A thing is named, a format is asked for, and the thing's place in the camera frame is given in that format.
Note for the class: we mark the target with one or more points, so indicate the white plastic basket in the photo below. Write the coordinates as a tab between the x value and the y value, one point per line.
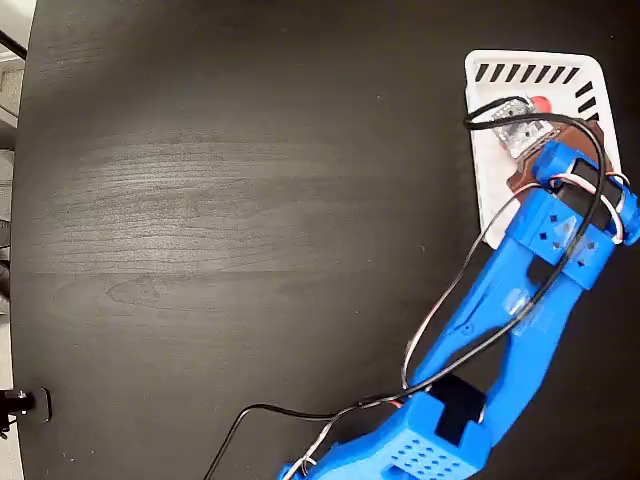
487	150

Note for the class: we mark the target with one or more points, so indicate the red turtle toy gold shell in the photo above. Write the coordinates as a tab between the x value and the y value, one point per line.
541	104

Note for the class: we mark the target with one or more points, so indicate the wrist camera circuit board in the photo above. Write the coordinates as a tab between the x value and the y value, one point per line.
520	135

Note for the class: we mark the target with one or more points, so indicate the black metal bar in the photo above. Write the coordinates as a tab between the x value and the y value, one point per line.
12	44

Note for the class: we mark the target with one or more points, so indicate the black table clamp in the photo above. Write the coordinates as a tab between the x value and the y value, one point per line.
40	404

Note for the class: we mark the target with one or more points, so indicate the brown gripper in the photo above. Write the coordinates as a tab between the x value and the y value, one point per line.
531	169

